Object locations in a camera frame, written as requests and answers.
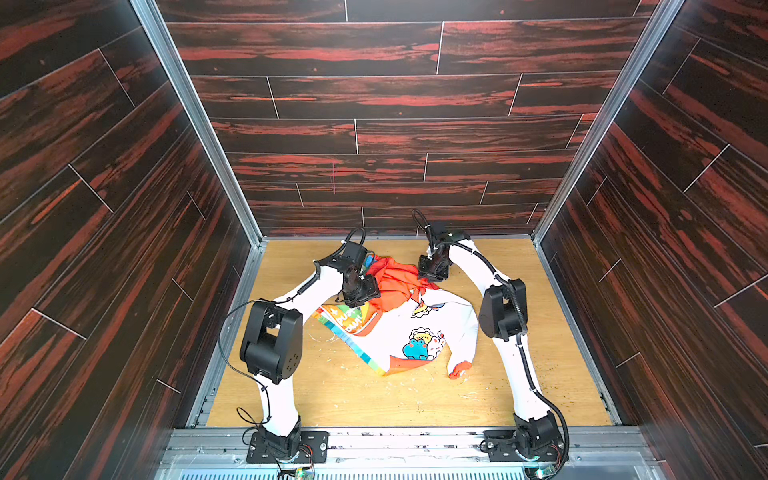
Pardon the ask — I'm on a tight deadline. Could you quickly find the aluminium front rail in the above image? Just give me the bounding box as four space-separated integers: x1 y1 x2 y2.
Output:
155 426 667 479

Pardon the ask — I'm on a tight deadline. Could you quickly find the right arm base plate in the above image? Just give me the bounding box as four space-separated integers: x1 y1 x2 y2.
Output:
480 429 567 463

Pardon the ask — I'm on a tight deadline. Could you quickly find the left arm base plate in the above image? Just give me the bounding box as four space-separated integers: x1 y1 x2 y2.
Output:
246 429 330 464

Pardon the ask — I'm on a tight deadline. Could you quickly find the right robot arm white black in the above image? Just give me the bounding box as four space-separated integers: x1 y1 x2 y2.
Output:
418 237 569 466

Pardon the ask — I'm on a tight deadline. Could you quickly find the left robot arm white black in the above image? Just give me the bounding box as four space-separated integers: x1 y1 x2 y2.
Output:
239 265 380 460

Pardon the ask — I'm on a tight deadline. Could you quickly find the white orange kids jacket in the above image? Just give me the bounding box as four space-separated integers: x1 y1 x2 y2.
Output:
312 256 479 379

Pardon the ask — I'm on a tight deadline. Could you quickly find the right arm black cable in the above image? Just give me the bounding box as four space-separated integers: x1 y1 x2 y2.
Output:
410 208 571 466

